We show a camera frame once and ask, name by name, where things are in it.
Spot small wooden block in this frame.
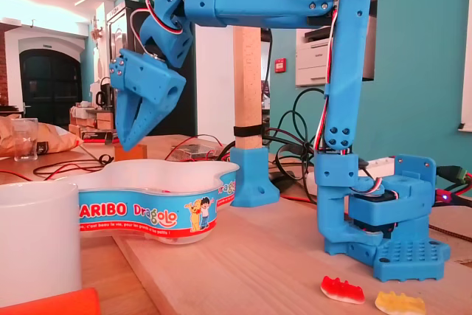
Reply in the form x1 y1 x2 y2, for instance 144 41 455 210
113 143 148 163

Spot stacked cardboard boxes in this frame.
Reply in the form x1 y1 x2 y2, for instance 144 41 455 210
69 103 116 145

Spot black kettle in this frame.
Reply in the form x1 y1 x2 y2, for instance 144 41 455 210
94 77 114 111

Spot clear plastic box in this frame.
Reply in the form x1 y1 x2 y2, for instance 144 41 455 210
173 143 224 163

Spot brown paper bag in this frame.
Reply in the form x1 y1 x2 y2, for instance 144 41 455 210
0 114 85 158

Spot dark arched door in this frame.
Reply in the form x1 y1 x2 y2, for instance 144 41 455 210
18 48 83 120

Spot white clover-shaped bowl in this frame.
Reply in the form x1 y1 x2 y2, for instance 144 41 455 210
55 159 240 246

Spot clear drinking glass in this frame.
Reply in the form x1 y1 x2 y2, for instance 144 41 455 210
10 117 40 163

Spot white ceramic mug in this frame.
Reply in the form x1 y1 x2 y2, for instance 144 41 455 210
0 181 83 308

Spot white office printer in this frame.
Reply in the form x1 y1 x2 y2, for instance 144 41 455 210
294 27 335 89

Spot large light wooden base board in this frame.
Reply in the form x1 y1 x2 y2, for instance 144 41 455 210
112 189 472 315

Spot orange cylindrical roll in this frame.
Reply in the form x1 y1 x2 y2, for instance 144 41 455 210
0 287 101 315

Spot red gummy candy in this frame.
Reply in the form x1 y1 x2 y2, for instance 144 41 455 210
319 275 366 305

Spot yellow gummy candy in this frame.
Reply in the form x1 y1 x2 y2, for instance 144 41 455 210
375 291 427 315

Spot green terminal connector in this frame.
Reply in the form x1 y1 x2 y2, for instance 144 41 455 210
437 165 472 185

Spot black cable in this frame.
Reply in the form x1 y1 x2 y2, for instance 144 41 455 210
32 153 115 181

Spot black strap on post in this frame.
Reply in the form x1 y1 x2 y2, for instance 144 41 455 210
233 126 265 139

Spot wooden camera post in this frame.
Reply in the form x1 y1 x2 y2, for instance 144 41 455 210
230 0 265 150

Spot blue printed post mount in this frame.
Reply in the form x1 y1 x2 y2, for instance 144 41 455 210
229 146 280 208

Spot tangled black cables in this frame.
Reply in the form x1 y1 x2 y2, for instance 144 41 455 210
263 88 333 205

